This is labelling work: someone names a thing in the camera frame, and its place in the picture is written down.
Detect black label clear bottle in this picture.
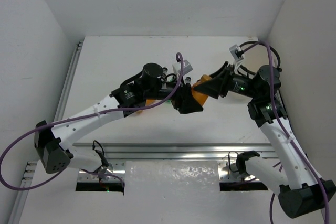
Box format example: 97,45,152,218
161,67,168,82

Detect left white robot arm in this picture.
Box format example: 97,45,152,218
34,63,203,174

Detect orange bottle front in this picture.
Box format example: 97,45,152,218
192,74,212,106

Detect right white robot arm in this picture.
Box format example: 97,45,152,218
194,63,335,222

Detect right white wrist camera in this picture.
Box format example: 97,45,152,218
229,45,244,61

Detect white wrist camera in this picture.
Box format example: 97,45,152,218
229,45,244,61
172,59,194,77

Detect white bin with black rim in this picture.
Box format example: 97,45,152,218
239,40,269,77

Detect green plastic bottle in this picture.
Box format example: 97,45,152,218
166,74,178,107

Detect left aluminium rail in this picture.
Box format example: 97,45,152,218
43,40,85,159

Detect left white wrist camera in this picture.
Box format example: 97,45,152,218
172,59,194,77

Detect orange bottle lying sideways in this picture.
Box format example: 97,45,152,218
145,99,156,106

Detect blue label clear bottle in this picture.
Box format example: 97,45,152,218
184,77,191,84

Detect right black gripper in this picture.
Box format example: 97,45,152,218
194,61,259,99

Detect front aluminium rail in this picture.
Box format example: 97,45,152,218
70,142,279,161

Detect aluminium rail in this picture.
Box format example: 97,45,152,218
43,40,85,159
70,142,279,161

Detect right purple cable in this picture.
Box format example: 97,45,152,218
238,40,330,224

